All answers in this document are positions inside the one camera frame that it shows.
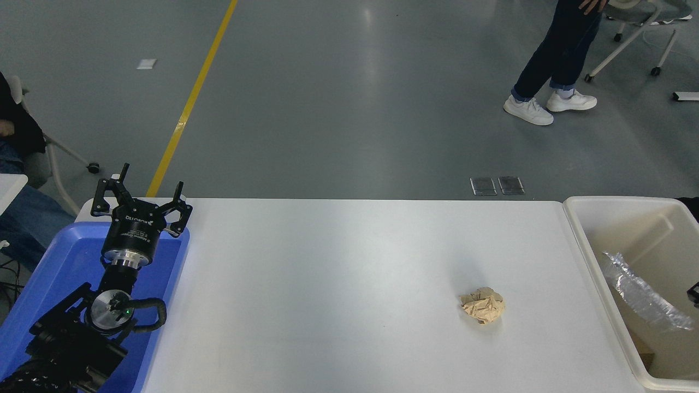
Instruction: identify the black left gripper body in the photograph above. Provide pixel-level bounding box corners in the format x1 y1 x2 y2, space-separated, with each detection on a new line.
102 201 168 258

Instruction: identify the metal floor outlet plate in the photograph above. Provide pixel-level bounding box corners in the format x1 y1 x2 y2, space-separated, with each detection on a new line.
497 176 525 196
470 177 498 197

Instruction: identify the white wheeled chair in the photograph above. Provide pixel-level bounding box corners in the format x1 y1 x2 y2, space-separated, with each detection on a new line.
8 75 101 217

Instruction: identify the blue plastic tray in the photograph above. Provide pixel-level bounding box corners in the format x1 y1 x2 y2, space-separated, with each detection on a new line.
0 221 191 393

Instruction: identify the seated person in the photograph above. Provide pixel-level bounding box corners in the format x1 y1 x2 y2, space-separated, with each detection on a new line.
0 71 75 273

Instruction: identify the small white side table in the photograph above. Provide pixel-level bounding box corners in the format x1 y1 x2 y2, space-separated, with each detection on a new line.
0 173 29 215

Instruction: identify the large pale plastic bin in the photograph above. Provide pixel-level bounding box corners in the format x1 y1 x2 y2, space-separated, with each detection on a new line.
562 195 699 392

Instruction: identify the crumpled tan paper ball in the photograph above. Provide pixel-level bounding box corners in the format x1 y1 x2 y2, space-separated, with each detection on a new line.
458 287 506 326

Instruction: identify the white-framed wheeled chair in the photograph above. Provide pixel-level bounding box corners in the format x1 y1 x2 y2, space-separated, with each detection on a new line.
584 0 694 84

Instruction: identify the standing person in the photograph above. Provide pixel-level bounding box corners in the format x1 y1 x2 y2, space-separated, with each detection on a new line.
502 0 608 127

